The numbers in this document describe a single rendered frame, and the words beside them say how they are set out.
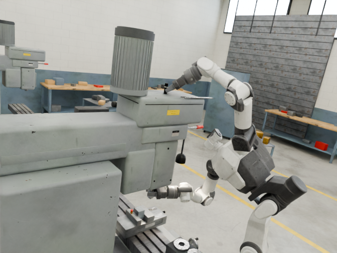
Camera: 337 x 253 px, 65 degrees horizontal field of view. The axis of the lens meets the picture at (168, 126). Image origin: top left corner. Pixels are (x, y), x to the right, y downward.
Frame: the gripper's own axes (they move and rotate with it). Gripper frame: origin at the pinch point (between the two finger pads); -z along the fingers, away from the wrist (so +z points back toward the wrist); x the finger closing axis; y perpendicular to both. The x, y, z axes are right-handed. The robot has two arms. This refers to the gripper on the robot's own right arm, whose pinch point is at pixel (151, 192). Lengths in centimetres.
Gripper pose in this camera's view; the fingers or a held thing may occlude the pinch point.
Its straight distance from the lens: 180.4
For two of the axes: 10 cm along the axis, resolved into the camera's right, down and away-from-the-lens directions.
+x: 2.3, 2.9, -9.3
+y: -1.4, 9.5, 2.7
